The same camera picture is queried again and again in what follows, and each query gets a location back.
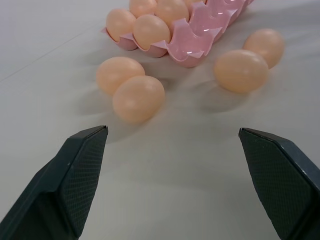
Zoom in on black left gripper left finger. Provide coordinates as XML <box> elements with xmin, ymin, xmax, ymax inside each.
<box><xmin>0</xmin><ymin>125</ymin><xmax>109</xmax><ymax>240</ymax></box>

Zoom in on peach plastic egg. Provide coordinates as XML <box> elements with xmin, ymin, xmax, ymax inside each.
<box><xmin>112</xmin><ymin>75</ymin><xmax>166</xmax><ymax>124</ymax></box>
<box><xmin>213</xmin><ymin>49</ymin><xmax>270</xmax><ymax>94</ymax></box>
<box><xmin>154</xmin><ymin>0</ymin><xmax>190</xmax><ymax>28</ymax></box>
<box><xmin>242</xmin><ymin>28</ymin><xmax>285</xmax><ymax>70</ymax></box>
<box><xmin>106</xmin><ymin>8</ymin><xmax>137</xmax><ymax>41</ymax></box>
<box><xmin>96</xmin><ymin>56</ymin><xmax>146</xmax><ymax>96</ymax></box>
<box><xmin>132</xmin><ymin>14</ymin><xmax>172</xmax><ymax>50</ymax></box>
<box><xmin>128</xmin><ymin>0</ymin><xmax>158</xmax><ymax>17</ymax></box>

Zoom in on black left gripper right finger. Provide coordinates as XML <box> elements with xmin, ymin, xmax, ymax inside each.
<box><xmin>238</xmin><ymin>127</ymin><xmax>320</xmax><ymax>240</ymax></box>

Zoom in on pink plastic egg tray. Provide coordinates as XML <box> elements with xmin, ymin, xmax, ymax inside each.
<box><xmin>100</xmin><ymin>0</ymin><xmax>256</xmax><ymax>69</ymax></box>

